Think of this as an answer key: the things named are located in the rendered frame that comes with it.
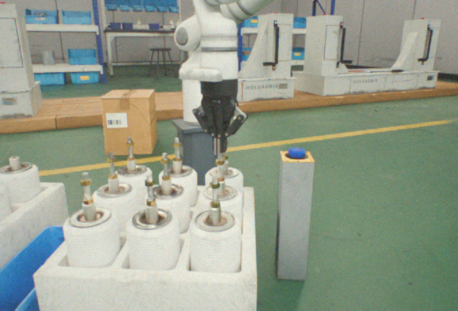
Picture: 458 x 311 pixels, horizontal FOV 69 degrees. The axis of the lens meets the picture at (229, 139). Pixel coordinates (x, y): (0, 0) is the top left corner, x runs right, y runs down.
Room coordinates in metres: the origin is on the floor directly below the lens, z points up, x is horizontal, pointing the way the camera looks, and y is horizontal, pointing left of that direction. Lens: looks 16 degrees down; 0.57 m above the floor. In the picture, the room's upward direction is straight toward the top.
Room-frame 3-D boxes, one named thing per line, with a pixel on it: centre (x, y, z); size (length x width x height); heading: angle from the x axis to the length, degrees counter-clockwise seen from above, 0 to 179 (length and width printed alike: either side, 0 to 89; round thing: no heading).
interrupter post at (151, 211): (0.55, 0.14, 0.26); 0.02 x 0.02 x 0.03
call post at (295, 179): (0.73, -0.16, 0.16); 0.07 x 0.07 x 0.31; 87
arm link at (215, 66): (0.65, 0.03, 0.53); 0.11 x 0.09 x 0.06; 147
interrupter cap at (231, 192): (0.67, 0.02, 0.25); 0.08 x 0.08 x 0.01
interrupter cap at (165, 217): (0.55, 0.14, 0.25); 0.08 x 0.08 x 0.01
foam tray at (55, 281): (0.67, 0.14, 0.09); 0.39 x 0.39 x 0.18; 87
